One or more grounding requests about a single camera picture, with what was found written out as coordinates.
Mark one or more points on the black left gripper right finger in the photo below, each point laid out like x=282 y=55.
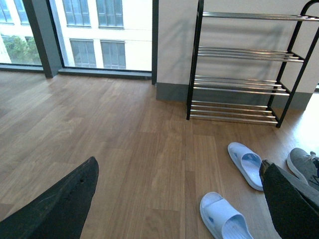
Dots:
x=293 y=205

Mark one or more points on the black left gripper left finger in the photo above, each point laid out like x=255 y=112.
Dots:
x=58 y=213

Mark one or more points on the grey sneaker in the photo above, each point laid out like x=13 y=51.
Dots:
x=305 y=166

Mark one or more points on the light blue slipper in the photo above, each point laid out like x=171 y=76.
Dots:
x=248 y=163
x=221 y=219

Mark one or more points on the black metal shoe rack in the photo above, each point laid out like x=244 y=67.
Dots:
x=247 y=100

